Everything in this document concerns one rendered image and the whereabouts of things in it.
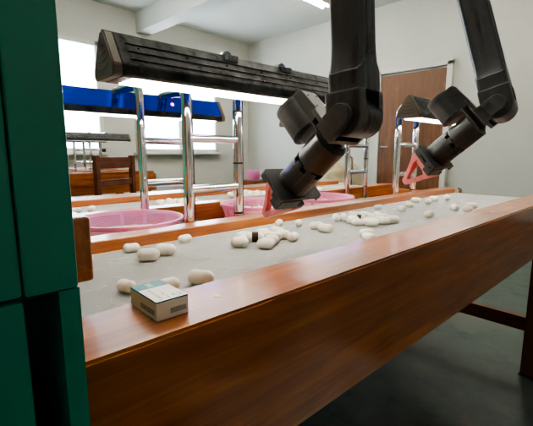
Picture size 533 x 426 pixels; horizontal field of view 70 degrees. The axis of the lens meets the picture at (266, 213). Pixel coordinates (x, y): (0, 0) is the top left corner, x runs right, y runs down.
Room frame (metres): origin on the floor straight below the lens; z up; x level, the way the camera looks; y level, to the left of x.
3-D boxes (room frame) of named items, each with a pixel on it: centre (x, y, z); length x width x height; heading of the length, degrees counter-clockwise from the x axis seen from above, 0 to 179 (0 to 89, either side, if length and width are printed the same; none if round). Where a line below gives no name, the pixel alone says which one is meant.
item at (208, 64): (0.82, 0.02, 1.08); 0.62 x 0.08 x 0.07; 133
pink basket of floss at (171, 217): (0.91, 0.34, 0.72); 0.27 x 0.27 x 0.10
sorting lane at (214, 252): (1.07, -0.34, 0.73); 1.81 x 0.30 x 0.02; 133
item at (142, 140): (1.18, 0.35, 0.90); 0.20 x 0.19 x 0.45; 133
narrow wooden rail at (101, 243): (1.20, -0.22, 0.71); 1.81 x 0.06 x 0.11; 133
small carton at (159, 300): (0.38, 0.11, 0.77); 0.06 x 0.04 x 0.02; 43
